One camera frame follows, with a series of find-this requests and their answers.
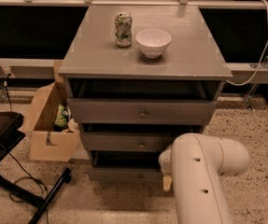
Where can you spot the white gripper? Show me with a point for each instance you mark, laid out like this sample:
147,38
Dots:
164,162

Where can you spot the grey bottom drawer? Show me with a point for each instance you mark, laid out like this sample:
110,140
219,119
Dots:
125,166

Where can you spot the grey drawer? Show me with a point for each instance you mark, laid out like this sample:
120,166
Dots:
151,142
125,166
134,111

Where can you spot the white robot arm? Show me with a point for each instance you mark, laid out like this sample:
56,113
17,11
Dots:
191,168

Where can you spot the grey middle drawer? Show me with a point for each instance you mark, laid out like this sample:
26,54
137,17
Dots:
151,142

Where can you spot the grey top drawer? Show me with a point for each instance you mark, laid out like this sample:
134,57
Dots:
134,111

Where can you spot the grey drawer cabinet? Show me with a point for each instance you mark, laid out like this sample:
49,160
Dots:
191,69

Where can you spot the open cardboard box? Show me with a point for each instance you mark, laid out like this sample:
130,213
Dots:
46,144

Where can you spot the green snack bag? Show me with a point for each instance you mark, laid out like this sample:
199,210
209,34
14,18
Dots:
62,117

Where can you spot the white ceramic bowl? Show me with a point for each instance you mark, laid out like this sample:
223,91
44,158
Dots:
153,42

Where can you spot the green white soda can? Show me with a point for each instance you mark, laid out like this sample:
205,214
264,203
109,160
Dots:
123,29

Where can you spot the black stand with tray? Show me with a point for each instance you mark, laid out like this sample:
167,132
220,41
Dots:
10,136

